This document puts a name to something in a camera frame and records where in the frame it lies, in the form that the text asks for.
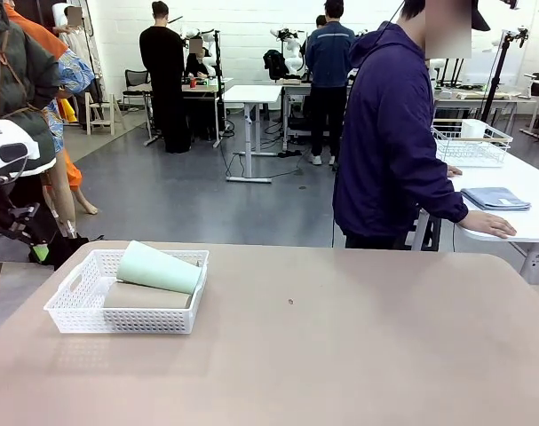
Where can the white perforated plastic basket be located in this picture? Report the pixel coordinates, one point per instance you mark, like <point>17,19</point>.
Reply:
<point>91,290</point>

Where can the tan brown cup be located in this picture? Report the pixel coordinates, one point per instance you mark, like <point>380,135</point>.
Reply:
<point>145,297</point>

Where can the mint green cup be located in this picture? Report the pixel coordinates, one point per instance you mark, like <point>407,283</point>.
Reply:
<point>158,268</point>

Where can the blue towel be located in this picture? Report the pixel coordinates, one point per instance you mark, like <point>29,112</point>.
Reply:
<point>491,197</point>

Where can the purple sleeved right forearm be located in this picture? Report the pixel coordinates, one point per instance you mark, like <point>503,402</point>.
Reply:
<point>451,204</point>

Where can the purple hoodie person's left hand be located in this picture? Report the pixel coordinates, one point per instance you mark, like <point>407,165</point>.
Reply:
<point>454,171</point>

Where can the purple hoodie person's right hand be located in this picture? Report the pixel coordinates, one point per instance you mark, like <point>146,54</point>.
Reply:
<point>491,224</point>

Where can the wooden step stool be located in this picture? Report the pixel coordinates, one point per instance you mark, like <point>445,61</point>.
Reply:
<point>101,120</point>

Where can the mannequin in dark green jacket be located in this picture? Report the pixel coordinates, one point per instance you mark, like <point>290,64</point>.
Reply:
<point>16,80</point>

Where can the mannequin in blue patterned shirt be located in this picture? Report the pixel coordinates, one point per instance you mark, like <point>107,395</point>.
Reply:
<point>76,71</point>

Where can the black mesh chair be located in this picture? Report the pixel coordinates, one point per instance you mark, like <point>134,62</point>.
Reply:
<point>136,80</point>

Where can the mannequin in orange hoodie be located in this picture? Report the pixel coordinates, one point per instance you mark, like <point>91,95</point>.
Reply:
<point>34,31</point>

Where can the person in black clothes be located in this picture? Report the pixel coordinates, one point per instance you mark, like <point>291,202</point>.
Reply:
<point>162,66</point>

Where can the wooden top robot desk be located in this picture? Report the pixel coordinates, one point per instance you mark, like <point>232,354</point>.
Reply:
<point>207,88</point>

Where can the seated person in black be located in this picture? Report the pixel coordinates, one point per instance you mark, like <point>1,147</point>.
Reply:
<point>197,64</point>

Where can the white robot with black gripper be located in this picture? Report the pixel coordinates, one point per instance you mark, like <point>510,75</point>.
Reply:
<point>207,66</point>

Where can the white height-adjustable table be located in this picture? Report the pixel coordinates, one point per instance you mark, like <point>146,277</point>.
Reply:
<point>251,93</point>

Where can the black power strip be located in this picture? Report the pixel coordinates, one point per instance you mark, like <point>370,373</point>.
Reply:
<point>291,154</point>

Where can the person in blue jacket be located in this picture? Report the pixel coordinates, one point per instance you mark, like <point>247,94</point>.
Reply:
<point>329,53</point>

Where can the person in purple hoodie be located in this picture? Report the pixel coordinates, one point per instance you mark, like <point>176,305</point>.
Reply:
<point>384,133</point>

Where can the white plastic container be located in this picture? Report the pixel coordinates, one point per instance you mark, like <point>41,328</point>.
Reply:
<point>473,128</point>

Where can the large white table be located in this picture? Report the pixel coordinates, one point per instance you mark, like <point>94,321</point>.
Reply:
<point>517,177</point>

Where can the black tripod stand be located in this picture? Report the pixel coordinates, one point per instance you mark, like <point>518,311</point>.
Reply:
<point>495,75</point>

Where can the long white work table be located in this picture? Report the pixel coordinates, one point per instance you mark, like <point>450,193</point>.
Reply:
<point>509,98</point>

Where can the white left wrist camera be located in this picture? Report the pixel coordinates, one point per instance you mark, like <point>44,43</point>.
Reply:
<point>11,137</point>

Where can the black camera stand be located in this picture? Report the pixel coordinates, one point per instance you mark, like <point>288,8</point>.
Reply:
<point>219,89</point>

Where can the white frame robot desk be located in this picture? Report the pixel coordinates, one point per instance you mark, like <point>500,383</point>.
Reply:
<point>295,89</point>

